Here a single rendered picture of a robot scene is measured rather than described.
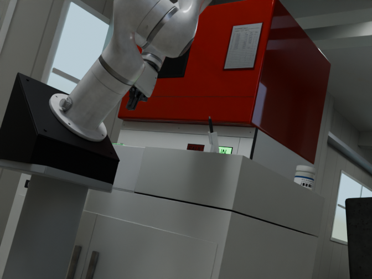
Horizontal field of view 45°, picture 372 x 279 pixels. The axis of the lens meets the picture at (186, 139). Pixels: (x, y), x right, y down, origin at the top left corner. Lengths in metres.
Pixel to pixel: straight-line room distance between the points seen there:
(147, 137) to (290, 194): 1.02
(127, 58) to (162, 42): 0.10
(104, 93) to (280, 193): 0.60
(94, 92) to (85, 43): 2.12
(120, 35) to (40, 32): 2.00
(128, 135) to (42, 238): 1.22
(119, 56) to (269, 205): 0.60
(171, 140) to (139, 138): 0.22
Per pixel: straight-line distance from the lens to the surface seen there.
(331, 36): 4.38
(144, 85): 1.55
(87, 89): 1.23
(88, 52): 3.34
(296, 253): 1.56
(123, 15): 1.18
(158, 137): 2.21
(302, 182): 1.68
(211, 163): 1.21
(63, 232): 1.24
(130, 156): 1.41
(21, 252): 1.25
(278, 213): 1.39
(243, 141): 1.92
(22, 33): 3.09
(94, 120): 1.27
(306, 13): 4.07
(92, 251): 1.45
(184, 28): 1.17
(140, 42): 1.60
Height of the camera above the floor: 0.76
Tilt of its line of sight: 10 degrees up
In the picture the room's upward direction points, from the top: 13 degrees clockwise
